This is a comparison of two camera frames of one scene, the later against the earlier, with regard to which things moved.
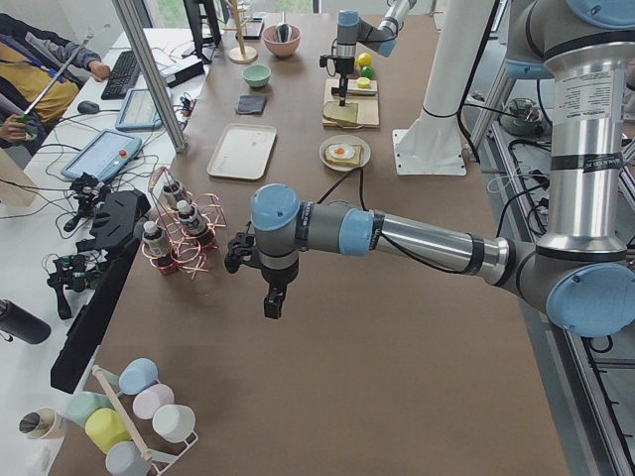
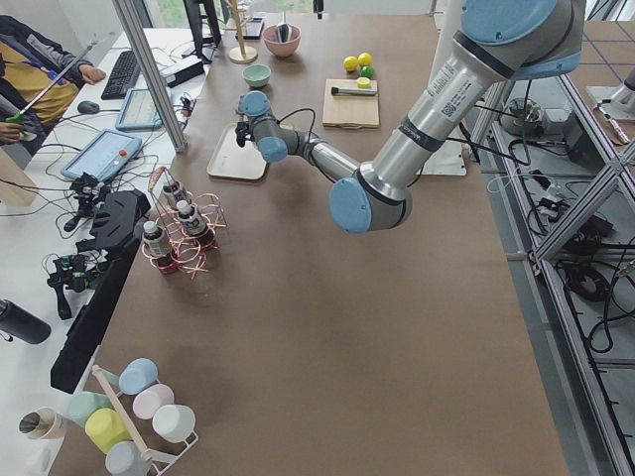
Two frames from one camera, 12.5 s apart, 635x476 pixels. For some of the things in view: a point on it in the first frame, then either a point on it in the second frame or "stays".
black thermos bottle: (19, 322) stays
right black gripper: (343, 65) -> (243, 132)
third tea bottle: (155, 239) stays
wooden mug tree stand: (241, 55) stays
